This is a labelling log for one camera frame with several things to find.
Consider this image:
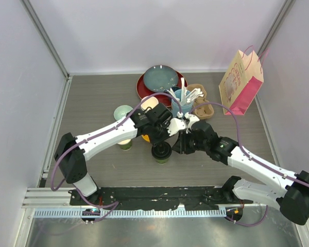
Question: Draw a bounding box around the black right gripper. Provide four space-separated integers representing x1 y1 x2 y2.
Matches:
172 128 209 154

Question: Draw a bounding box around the stack of green paper cups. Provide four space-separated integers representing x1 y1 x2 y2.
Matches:
140 97 159 111

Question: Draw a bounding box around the brown cardboard cup carrier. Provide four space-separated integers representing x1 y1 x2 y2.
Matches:
186 84 214 120

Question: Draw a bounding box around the black plastic coffee lid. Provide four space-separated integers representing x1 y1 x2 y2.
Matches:
151 142 172 160

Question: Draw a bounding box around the green paper cup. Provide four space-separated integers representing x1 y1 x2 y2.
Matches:
117 139 132 151

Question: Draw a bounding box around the pink paper gift bag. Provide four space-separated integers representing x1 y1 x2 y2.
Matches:
218 45 268 115

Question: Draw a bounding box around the green paper cup taken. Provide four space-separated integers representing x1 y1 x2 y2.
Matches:
154 156 169 164

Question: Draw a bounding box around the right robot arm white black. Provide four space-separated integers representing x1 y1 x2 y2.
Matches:
168 119 309 225

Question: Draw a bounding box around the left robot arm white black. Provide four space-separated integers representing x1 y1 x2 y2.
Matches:
54 103 175 205

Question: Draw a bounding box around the orange bowl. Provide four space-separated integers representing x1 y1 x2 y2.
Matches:
142 135 150 143

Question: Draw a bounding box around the red round plate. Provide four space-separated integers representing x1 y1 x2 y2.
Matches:
136 72 184 108

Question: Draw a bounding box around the light teal patterned bowl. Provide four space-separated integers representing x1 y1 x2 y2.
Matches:
113 105 133 121

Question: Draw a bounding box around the blue grey plate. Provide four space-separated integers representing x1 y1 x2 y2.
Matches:
143 65 179 93

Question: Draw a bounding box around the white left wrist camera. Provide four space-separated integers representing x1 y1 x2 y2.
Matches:
167 118 187 136

